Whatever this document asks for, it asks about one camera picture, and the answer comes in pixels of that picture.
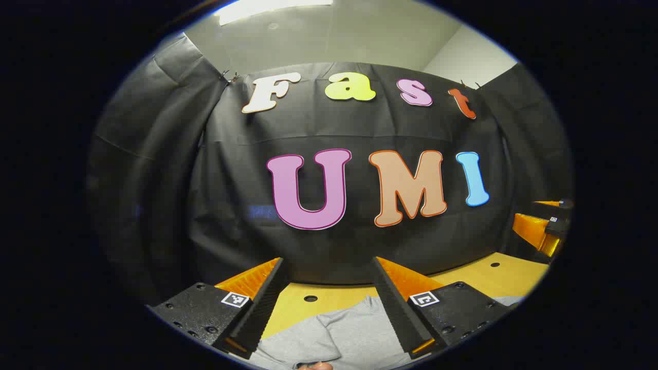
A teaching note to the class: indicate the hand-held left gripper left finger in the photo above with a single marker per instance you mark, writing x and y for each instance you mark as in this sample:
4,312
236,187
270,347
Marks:
264,308

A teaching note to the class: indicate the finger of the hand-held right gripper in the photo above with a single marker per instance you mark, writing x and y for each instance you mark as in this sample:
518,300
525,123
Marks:
552,204
532,228

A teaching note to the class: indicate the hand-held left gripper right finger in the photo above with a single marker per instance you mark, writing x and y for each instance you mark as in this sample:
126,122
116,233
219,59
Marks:
398,313

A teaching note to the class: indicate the grey sweatshirt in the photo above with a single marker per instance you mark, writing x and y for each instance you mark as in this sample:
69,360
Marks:
349,334

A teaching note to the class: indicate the black backdrop cloth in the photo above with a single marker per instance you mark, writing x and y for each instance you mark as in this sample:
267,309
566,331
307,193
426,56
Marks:
231,180

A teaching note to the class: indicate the ceiling light panel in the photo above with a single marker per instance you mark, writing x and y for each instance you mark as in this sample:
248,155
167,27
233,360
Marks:
267,7

